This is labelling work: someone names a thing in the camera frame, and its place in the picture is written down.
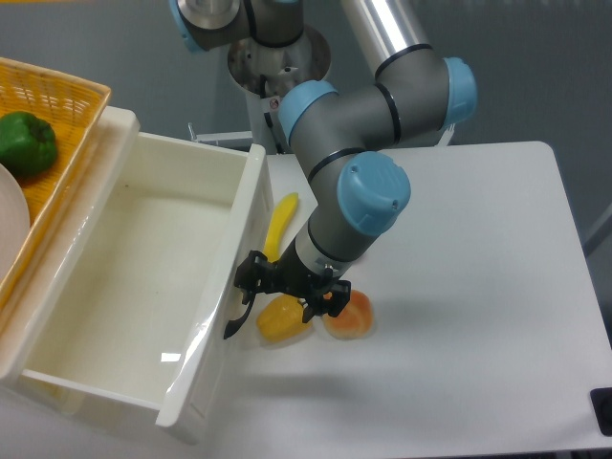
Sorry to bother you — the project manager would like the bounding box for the black corner device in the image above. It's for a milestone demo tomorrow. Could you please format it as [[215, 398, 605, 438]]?
[[590, 387, 612, 437]]

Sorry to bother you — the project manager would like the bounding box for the green bell pepper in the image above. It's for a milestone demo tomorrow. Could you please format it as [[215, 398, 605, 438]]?
[[1, 111, 57, 178]]

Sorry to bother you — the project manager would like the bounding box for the yellow wicker basket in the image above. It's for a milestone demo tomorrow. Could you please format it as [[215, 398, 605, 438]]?
[[1, 57, 111, 309]]

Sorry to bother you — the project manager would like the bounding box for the orange bread roll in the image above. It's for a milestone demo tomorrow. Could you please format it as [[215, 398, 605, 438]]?
[[322, 290, 374, 339]]

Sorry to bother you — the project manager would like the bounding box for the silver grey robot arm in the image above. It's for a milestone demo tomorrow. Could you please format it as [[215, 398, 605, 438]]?
[[169, 1, 477, 320]]

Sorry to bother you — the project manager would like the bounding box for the white plate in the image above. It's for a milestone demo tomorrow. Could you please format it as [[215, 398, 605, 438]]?
[[0, 166, 30, 279]]

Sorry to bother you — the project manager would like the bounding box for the black base cable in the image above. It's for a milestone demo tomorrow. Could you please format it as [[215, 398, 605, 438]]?
[[258, 74, 284, 155]]

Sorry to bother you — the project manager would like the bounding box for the yellow bell pepper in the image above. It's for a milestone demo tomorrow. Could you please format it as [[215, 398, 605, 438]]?
[[256, 295, 312, 343]]

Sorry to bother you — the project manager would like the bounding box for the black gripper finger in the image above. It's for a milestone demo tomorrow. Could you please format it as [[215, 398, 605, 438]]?
[[302, 280, 351, 322], [234, 251, 273, 305]]

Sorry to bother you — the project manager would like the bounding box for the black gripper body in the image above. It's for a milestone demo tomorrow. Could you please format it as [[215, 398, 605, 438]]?
[[270, 255, 334, 311]]

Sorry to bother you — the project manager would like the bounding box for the white drawer cabinet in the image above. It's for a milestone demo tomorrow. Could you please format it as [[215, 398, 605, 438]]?
[[1, 107, 140, 414]]

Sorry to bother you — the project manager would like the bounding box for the yellow banana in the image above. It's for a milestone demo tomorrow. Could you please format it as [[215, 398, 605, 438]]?
[[262, 192, 299, 262]]

